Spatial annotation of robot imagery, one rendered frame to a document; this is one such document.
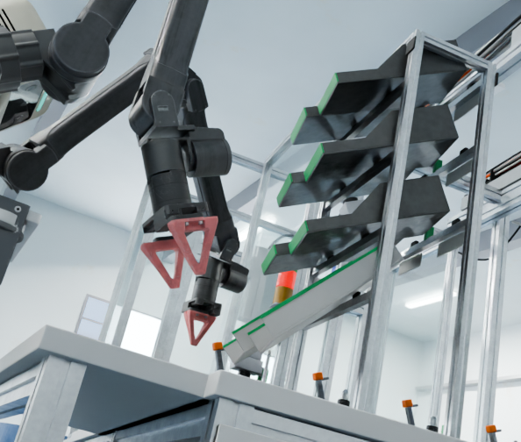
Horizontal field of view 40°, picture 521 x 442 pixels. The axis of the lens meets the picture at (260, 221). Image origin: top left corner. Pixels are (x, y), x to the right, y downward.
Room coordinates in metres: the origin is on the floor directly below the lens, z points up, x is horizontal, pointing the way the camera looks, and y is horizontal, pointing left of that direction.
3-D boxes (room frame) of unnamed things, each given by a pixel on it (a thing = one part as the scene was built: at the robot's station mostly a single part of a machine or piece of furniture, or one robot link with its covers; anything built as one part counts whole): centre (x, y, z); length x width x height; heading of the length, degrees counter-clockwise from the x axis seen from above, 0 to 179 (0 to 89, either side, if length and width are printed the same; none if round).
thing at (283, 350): (1.87, -0.14, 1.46); 0.03 x 0.03 x 1.00; 16
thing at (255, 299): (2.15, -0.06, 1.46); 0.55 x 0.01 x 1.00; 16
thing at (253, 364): (1.65, -0.05, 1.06); 0.08 x 0.04 x 0.07; 106
